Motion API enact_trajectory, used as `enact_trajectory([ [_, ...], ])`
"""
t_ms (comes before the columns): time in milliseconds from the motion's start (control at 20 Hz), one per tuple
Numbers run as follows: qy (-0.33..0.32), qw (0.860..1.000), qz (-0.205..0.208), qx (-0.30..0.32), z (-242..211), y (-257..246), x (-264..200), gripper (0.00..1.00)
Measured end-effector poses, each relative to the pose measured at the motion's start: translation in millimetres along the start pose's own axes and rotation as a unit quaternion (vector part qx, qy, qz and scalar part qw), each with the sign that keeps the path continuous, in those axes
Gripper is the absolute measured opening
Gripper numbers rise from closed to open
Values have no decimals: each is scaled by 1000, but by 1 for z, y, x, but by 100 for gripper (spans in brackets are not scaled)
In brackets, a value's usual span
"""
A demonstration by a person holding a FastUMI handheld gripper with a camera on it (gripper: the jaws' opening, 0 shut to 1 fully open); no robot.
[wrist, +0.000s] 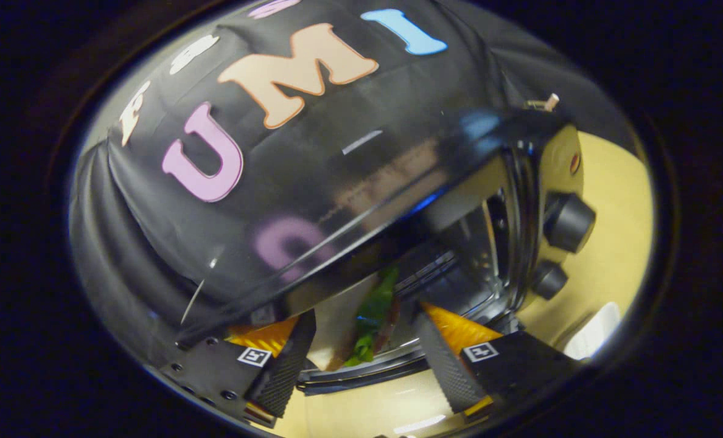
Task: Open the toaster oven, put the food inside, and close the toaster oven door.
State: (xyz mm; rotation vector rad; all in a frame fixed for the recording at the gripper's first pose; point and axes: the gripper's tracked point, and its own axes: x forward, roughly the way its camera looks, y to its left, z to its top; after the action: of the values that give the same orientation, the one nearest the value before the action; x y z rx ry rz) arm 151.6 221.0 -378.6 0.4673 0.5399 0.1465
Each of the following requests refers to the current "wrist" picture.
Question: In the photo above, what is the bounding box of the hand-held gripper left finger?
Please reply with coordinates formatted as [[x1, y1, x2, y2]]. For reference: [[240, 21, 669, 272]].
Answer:
[[158, 309, 317, 426]]

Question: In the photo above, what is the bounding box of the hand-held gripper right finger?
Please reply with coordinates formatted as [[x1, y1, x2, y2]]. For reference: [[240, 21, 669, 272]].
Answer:
[[413, 301, 581, 420]]

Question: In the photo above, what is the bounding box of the lettuce sandwich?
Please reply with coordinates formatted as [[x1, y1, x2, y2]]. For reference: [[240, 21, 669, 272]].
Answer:
[[307, 268, 402, 372]]

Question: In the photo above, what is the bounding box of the black toaster oven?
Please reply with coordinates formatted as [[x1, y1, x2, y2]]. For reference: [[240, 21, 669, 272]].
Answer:
[[176, 109, 599, 396]]

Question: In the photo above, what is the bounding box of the white rectangular dish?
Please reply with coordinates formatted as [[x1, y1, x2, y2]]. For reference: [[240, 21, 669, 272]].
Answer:
[[562, 301, 623, 361]]

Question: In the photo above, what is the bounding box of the black backdrop cloth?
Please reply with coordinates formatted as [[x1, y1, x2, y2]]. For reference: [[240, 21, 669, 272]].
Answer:
[[69, 0, 639, 366]]

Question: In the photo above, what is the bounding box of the wire metal utensil holder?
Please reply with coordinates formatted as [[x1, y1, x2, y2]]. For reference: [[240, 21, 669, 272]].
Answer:
[[523, 92, 561, 114]]

